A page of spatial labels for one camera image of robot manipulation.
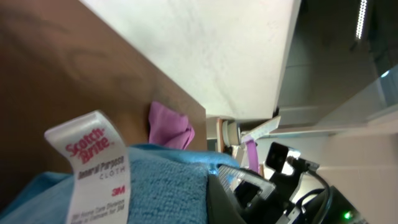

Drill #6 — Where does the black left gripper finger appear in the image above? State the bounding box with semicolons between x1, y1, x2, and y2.
206;174;246;224

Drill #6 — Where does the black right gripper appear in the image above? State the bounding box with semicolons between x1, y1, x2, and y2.
218;165;299;224

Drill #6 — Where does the blue microfiber cloth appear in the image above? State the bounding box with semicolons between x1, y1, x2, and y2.
1;144;238;223

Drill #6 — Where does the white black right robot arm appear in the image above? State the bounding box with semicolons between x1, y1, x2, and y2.
208;165;366;223

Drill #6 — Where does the crumpled purple cloth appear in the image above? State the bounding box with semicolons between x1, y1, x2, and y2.
148;101;195;150

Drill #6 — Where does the white cloth label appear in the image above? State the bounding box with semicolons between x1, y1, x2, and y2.
44;111;131;224

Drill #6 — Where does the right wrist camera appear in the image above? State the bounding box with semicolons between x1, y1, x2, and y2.
265;142;320;188

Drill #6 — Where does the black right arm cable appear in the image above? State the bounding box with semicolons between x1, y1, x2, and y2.
285;155;335;224

